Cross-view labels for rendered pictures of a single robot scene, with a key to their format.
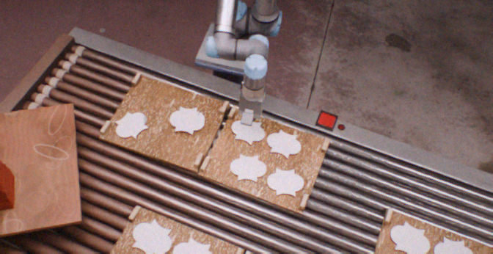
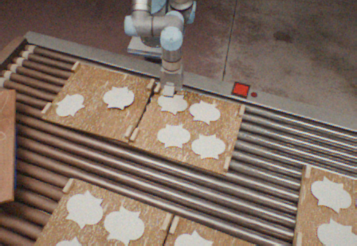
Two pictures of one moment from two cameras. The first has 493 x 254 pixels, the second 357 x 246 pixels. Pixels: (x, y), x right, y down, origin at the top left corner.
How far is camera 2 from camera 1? 0.79 m
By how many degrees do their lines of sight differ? 2
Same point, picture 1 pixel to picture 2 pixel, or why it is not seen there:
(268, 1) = not seen: outside the picture
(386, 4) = (272, 12)
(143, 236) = (76, 208)
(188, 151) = (119, 124)
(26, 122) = not seen: outside the picture
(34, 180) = not seen: outside the picture
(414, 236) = (334, 190)
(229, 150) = (156, 121)
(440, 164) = (346, 121)
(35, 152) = not seen: outside the picture
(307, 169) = (227, 133)
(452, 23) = (320, 21)
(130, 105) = (70, 88)
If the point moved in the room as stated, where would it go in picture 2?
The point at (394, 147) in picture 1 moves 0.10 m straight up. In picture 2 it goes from (302, 109) to (310, 95)
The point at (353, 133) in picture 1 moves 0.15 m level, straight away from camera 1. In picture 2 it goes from (264, 99) to (271, 76)
